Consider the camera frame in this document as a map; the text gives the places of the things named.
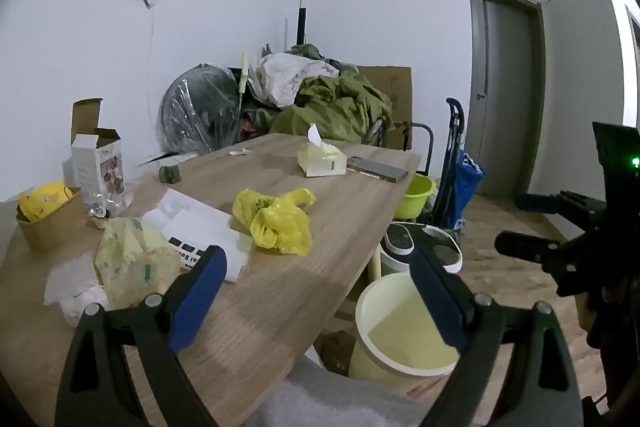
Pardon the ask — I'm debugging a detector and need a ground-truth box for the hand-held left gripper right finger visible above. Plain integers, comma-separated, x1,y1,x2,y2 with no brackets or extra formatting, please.
407,244,586,427

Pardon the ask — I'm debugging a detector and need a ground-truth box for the yellow tissue pack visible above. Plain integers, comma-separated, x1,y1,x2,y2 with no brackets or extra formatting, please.
297,123,348,178

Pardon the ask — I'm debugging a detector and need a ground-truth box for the clear plastic wrapper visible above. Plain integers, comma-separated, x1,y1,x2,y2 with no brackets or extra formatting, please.
87,179,136,220

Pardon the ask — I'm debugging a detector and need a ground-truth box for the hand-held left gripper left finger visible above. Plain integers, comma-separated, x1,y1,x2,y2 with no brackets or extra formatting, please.
55,245,228,427

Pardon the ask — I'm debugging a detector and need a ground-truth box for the white flat carton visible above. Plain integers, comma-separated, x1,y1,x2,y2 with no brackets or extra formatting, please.
137,151,199,168

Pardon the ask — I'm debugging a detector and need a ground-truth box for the pale green plastic bag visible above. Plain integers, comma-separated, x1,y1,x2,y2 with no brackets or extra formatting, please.
94,217,183,310

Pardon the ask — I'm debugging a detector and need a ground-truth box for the brown cardboard sheet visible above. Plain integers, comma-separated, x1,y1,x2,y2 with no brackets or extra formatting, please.
356,66,413,152

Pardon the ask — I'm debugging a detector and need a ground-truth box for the pale yellow bucket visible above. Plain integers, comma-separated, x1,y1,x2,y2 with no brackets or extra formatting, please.
348,272,463,395

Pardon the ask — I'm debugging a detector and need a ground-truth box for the clear plastic wrap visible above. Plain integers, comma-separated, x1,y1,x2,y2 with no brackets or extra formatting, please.
44,252,103,305

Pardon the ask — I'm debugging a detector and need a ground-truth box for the brown paper bowl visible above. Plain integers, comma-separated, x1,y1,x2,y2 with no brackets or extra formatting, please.
16,187,90,252

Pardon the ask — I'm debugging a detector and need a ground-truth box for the blue shopping trolley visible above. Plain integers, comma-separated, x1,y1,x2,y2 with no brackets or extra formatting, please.
427,97,487,233

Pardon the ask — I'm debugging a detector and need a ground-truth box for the pile of green clothes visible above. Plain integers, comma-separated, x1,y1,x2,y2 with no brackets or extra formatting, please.
240,42,396,145

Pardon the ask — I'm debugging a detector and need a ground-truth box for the white lidded bin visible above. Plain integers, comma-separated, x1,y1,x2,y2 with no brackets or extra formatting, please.
370,222,465,283

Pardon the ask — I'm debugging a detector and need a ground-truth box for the grey door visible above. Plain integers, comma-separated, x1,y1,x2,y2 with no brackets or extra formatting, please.
467,0,546,198

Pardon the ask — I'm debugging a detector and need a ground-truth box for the white foam sheet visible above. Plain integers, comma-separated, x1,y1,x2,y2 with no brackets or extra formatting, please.
59,286,109,327

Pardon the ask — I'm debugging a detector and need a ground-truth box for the plastic-wrapped black fan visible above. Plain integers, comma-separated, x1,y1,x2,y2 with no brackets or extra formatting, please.
158,63,241,155

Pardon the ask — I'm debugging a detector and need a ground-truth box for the green plastic basin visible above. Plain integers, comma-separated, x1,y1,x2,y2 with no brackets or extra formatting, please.
395,173,438,219

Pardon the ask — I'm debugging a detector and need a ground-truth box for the yellow plastic bag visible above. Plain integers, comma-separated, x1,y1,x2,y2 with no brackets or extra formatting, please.
231,187,317,257

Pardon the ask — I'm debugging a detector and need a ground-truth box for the smartphone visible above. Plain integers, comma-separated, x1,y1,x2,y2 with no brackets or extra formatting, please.
346,156,410,183

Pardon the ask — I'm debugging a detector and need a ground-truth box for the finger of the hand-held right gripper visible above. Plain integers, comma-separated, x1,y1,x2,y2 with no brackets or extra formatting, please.
515,191,608,233
495,227,608,297

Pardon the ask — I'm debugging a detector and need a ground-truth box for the black metal chair frame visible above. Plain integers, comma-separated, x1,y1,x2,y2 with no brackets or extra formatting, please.
367,117,436,178

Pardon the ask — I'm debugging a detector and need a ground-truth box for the white red-printed plastic bag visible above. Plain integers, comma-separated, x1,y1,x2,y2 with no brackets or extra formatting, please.
248,53,341,108

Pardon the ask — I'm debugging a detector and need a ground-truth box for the white printed paper packaging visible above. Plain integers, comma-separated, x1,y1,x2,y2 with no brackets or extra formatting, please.
141,188,253,283

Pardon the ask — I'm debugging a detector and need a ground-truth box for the pale yellow plastic handle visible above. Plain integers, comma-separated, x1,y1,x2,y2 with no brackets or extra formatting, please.
238,49,250,108

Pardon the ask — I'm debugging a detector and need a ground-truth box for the white carton box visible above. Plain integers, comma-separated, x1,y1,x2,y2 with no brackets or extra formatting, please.
70,98,126,208

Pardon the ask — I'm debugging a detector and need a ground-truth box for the grey cloth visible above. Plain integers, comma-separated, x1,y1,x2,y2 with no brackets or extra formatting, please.
245,357,441,427

